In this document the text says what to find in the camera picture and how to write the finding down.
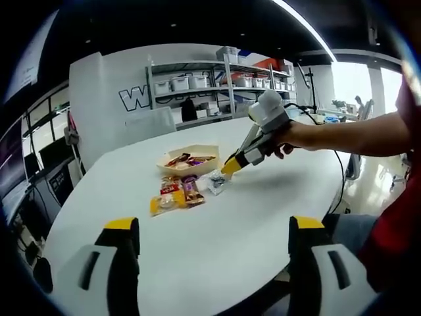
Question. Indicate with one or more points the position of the hanging grey pink bag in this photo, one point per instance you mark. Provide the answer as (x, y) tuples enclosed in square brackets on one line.
[(73, 136)]

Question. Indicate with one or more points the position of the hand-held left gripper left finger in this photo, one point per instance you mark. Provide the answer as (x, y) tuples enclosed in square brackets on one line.
[(104, 279)]

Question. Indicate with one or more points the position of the small red food packet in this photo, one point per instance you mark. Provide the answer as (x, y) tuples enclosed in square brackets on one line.
[(171, 190)]

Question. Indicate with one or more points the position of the clear black prune food packet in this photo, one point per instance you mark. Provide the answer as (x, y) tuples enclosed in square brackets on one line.
[(215, 181)]

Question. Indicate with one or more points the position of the person's legs in jeans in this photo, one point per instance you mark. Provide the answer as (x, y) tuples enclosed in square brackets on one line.
[(348, 230)]

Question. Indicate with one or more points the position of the black computer monitor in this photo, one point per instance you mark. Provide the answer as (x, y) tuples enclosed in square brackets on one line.
[(30, 163), (52, 151)]

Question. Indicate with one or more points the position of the grey metal shelving rack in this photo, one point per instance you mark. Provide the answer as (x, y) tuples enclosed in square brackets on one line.
[(229, 82)]

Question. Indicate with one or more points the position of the linear ceiling light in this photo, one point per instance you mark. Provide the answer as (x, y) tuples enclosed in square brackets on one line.
[(315, 29)]

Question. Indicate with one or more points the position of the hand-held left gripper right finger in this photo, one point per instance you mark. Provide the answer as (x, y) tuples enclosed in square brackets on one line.
[(320, 279)]

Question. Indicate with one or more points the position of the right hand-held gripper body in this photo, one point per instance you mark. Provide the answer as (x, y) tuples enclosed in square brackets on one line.
[(268, 113)]

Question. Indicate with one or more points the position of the frosted white panel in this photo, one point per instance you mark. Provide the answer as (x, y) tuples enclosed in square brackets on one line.
[(151, 120)]

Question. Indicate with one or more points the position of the hanging projection screen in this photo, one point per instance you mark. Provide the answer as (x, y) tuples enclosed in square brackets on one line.
[(29, 56)]

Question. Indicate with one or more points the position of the yellow food packet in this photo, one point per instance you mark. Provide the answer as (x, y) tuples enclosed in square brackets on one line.
[(161, 205)]

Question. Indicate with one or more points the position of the large screen on stand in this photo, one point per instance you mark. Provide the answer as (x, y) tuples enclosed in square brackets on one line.
[(13, 164)]

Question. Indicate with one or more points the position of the person's right hand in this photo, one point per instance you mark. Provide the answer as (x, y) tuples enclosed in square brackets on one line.
[(294, 136)]

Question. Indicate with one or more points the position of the black camera stand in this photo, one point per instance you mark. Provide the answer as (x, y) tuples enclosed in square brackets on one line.
[(312, 92)]

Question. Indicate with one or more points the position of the grey counter desk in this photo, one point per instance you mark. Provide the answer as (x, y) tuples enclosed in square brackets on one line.
[(59, 184)]

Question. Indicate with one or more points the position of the black bag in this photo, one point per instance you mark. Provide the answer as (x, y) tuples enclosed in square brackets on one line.
[(188, 112)]

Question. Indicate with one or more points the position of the row of white storage bins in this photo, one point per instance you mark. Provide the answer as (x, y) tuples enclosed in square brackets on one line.
[(179, 84)]

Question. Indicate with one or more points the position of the cream paper food container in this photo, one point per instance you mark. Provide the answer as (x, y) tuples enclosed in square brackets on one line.
[(200, 167)]

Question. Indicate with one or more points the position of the person's red shirt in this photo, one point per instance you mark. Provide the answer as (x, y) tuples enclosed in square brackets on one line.
[(394, 237)]

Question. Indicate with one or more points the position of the brown purple food packet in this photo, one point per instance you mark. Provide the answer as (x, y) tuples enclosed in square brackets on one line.
[(194, 195)]

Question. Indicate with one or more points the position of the black oval pad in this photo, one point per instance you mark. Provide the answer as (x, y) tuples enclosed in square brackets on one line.
[(42, 276)]

